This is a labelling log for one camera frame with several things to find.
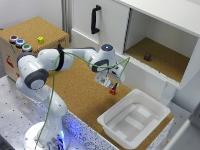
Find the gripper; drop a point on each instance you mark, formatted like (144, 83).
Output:
(117, 74)

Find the pink block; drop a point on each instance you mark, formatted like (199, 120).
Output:
(113, 91)

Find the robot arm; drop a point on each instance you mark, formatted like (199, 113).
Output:
(33, 71)

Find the purple block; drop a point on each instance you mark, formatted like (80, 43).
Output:
(147, 57)

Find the yellow block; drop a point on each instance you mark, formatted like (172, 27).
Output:
(40, 40)

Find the white plastic box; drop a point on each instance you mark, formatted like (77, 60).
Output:
(133, 120)

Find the white sliding door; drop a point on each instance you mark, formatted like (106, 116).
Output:
(113, 23)

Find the white cabinet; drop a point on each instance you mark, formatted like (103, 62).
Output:
(173, 20)

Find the green button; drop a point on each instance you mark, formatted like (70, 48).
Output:
(26, 47)

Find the wooden drawer box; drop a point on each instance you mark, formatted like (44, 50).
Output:
(33, 28)

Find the blue button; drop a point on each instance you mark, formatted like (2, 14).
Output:
(20, 42)

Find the red button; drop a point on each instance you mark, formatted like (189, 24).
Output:
(13, 38)

